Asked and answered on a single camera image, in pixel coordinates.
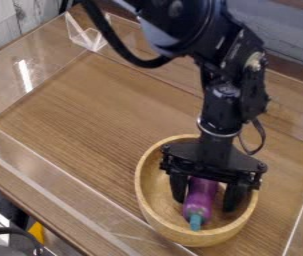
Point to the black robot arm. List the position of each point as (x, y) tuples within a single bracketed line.
[(198, 28)]

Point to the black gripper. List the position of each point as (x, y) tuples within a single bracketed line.
[(218, 161)]

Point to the brown wooden bowl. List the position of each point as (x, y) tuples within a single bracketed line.
[(162, 211)]

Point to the clear acrylic corner bracket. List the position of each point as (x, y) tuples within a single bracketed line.
[(87, 38)]

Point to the yellow tag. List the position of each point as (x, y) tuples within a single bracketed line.
[(36, 231)]

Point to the purple toy eggplant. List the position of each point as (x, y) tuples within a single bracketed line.
[(198, 204)]

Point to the clear acrylic front wall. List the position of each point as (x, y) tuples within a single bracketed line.
[(96, 226)]

